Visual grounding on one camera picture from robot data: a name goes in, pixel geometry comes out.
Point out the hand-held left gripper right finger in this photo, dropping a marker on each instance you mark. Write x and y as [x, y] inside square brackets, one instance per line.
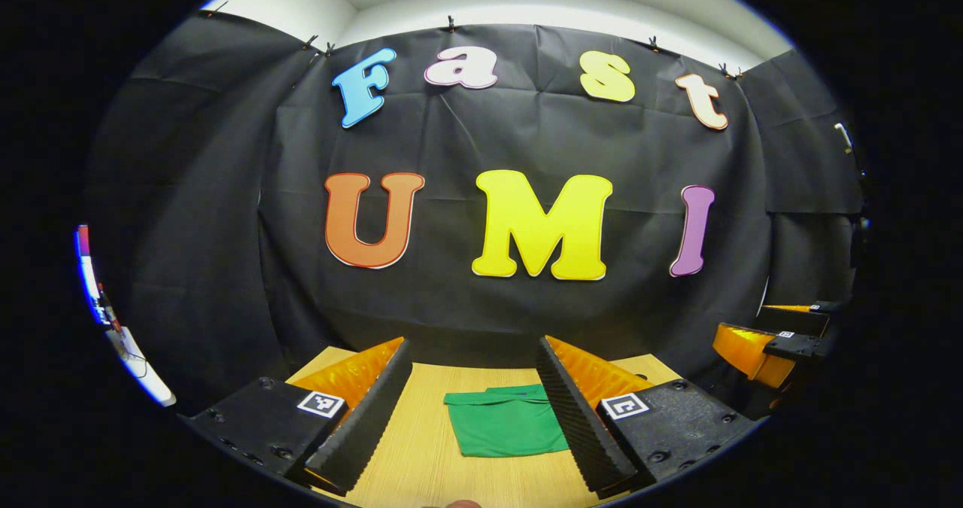
[579, 429]

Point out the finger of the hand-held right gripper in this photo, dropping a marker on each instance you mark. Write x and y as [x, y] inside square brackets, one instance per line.
[797, 346]
[824, 307]

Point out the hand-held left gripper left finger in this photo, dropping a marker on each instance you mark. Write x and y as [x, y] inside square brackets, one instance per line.
[369, 425]

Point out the green T-shirt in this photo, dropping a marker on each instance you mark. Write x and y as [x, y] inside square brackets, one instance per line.
[504, 421]

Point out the white side desk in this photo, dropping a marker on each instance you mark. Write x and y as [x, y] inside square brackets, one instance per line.
[143, 365]

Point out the black backdrop cloth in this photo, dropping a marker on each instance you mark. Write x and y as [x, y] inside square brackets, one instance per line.
[451, 132]

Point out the lit monitor screen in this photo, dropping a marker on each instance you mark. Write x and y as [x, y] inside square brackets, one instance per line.
[89, 267]

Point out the row of black clips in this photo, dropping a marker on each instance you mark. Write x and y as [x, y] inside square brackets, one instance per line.
[451, 23]

